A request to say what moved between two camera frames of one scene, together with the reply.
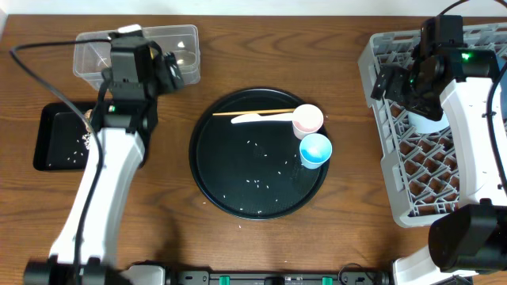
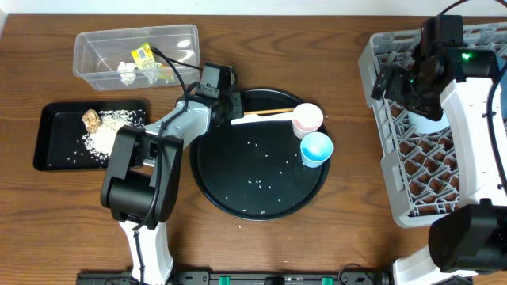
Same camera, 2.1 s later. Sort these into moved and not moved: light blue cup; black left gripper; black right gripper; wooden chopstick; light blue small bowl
Moved: black left gripper
Not moved: light blue small bowl; light blue cup; black right gripper; wooden chopstick
